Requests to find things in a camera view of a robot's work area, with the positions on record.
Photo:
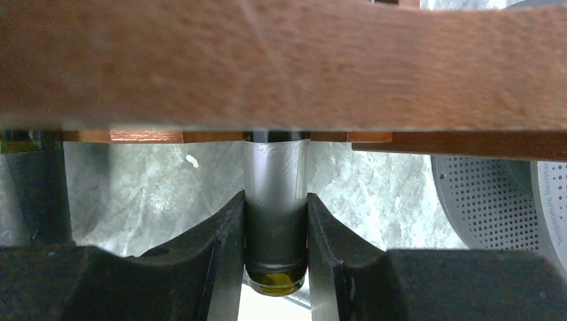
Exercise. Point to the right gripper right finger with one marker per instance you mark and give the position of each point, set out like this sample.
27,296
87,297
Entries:
350,279

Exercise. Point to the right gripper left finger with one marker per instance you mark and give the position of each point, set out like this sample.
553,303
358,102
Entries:
194,276

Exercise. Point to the dark green wine bottle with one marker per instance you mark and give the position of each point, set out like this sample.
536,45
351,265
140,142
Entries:
276,211

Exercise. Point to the wooden wine rack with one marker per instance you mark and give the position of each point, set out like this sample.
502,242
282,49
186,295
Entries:
483,83

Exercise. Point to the grey round speaker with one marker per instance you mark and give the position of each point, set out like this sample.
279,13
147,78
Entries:
505,204

